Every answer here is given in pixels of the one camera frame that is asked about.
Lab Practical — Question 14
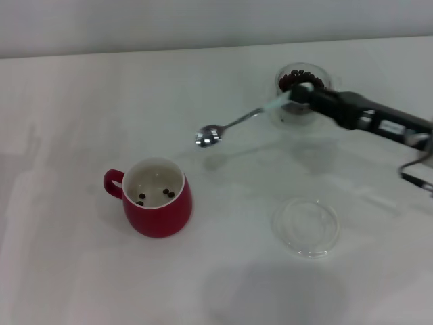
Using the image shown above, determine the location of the double-wall glass cup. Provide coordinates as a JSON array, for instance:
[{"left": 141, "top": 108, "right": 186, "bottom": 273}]
[{"left": 267, "top": 62, "right": 342, "bottom": 131}]

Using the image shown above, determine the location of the clear glass saucer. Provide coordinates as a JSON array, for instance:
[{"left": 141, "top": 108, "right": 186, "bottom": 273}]
[{"left": 271, "top": 197, "right": 341, "bottom": 260}]

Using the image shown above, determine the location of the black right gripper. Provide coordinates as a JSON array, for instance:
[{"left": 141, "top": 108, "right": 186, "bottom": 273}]
[{"left": 290, "top": 83, "right": 433, "bottom": 152}]

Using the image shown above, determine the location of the pile of coffee beans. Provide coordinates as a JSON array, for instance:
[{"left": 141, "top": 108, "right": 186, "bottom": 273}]
[{"left": 277, "top": 69, "right": 325, "bottom": 112}]

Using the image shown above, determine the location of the red ceramic mug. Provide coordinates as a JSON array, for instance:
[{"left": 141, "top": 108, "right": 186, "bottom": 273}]
[{"left": 103, "top": 156, "right": 193, "bottom": 239}]

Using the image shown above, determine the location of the blue-handled metal spoon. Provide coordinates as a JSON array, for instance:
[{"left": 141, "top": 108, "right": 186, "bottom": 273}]
[{"left": 194, "top": 87, "right": 292, "bottom": 149}]

